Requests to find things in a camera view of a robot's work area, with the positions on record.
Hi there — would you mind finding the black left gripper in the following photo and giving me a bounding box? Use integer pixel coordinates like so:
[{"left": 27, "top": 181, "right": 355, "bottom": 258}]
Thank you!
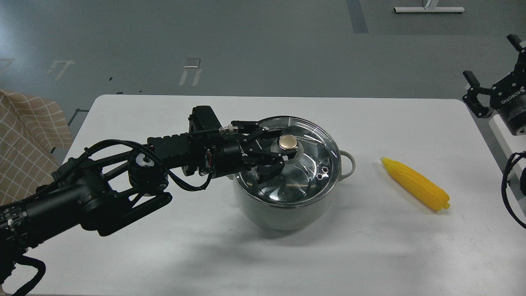
[{"left": 213, "top": 120, "right": 298, "bottom": 184}]

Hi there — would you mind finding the yellow corn cob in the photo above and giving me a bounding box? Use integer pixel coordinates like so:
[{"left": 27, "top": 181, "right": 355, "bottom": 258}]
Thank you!
[{"left": 380, "top": 157, "right": 450, "bottom": 211}]

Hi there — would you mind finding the grey steel cooking pot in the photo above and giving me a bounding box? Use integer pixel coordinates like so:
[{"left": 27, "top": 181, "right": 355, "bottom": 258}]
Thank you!
[{"left": 233, "top": 133, "right": 356, "bottom": 231}]

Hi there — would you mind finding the glass pot lid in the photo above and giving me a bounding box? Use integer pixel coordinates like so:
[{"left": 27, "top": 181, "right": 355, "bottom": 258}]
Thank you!
[{"left": 234, "top": 116, "right": 342, "bottom": 208}]

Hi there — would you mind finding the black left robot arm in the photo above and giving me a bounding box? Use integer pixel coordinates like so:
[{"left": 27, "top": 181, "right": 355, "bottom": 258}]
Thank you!
[{"left": 1, "top": 106, "right": 299, "bottom": 296}]

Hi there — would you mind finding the white stand base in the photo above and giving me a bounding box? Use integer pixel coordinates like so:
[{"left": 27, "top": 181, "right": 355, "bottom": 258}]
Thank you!
[{"left": 393, "top": 0, "right": 465, "bottom": 14}]

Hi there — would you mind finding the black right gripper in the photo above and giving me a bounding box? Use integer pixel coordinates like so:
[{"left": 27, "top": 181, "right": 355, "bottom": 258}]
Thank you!
[{"left": 462, "top": 34, "right": 526, "bottom": 136}]

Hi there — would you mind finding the beige checkered cloth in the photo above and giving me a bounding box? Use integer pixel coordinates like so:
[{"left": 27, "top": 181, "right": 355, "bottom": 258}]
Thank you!
[{"left": 0, "top": 90, "right": 73, "bottom": 205}]

